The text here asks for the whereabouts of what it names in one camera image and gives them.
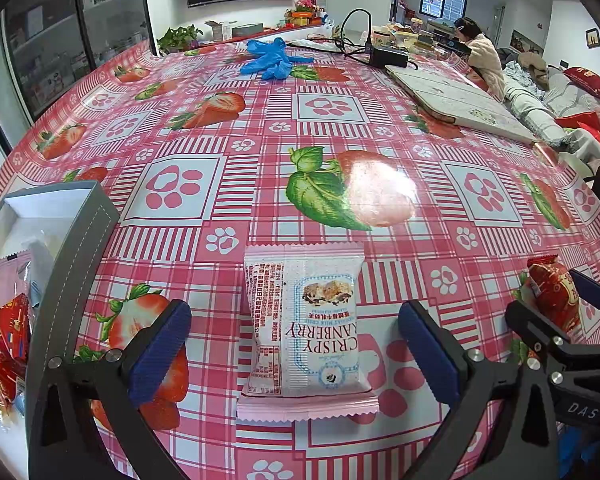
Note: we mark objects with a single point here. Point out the white folded board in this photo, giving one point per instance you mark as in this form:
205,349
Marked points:
460,100

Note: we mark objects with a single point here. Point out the glass door cabinet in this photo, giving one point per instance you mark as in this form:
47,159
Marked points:
75,35

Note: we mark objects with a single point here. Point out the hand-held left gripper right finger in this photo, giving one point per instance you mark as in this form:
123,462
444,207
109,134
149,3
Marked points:
430,355

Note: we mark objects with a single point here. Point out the grey storage box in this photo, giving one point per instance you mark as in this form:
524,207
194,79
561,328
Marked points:
75,260

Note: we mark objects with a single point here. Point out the red snack packet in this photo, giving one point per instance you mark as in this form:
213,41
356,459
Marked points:
552,292
0,365
12,320

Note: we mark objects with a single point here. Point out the flat grey box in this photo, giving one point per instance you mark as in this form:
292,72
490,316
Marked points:
247,31

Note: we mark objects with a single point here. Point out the blue nitrile glove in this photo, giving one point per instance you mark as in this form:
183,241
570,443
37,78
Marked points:
275,67
267,46

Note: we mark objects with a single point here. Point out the dark laptop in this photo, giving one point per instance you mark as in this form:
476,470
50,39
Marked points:
452,46

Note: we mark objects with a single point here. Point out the white pink cranberry snack packet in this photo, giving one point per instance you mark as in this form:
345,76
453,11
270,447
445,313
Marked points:
305,330

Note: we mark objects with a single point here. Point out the orange box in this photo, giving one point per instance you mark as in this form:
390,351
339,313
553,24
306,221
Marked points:
299,17

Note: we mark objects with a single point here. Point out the red potted flowers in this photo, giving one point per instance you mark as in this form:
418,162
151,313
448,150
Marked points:
305,5

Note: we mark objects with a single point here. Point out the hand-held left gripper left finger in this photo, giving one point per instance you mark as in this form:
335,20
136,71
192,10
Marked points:
160,350

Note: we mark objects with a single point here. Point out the strawberry print tablecloth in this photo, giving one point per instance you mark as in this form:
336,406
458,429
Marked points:
260,200

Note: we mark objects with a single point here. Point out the long translucent pink snack bar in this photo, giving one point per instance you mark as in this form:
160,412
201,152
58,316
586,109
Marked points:
10,275

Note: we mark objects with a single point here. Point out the black power adapter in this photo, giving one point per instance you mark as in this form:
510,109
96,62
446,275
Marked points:
390,55

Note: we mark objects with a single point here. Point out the red pillow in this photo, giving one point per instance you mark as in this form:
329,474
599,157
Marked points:
590,82

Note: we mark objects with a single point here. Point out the small framed wall picture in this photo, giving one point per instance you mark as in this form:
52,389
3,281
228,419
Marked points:
593,38

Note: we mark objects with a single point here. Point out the green potted plant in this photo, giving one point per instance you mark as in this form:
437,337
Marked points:
180,37

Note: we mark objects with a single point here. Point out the grey sofa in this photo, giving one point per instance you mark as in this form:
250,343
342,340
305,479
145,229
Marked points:
545,105

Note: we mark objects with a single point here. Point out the small open cardboard box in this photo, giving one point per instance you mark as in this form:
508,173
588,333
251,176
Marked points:
220,30

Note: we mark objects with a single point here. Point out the landscape wall picture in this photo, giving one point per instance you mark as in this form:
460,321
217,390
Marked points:
527,42

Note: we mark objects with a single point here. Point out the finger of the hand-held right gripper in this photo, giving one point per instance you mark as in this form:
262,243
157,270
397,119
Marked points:
542,335
592,287

